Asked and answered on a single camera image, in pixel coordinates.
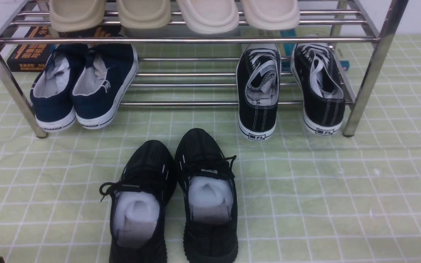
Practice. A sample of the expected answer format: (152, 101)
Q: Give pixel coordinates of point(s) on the navy canvas shoe left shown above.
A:
(51, 91)

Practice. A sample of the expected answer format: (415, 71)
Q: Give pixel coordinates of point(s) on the black knit sneaker right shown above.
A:
(208, 184)

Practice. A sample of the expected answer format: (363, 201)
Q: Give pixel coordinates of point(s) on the beige slipper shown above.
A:
(144, 14)
(76, 15)

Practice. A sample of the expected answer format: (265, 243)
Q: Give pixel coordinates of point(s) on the beige slipper far left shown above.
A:
(76, 15)

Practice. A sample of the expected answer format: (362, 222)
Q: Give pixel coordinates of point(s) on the black canvas sneaker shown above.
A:
(258, 76)
(315, 70)

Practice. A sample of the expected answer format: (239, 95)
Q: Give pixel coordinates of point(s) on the silver metal shoe rack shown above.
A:
(351, 24)

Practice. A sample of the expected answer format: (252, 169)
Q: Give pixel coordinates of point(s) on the black knit sneaker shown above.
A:
(138, 205)
(208, 184)

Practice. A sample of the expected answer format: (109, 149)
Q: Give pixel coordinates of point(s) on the navy canvas shoe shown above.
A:
(108, 72)
(51, 91)

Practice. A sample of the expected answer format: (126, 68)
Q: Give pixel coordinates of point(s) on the navy canvas shoe right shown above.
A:
(108, 72)

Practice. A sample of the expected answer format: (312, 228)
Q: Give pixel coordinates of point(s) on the cream slipper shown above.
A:
(272, 14)
(209, 16)

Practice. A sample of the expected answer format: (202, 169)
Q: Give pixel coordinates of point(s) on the black knit sneaker left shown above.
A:
(138, 205)

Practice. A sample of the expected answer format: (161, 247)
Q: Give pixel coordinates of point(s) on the teal cream book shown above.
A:
(286, 49)

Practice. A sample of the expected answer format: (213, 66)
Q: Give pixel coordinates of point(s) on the cream slipper far right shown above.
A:
(272, 14)

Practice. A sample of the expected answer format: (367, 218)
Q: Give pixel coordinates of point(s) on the black orange book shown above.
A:
(33, 57)

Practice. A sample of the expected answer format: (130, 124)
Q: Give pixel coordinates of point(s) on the green checkered floor mat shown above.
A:
(301, 197)

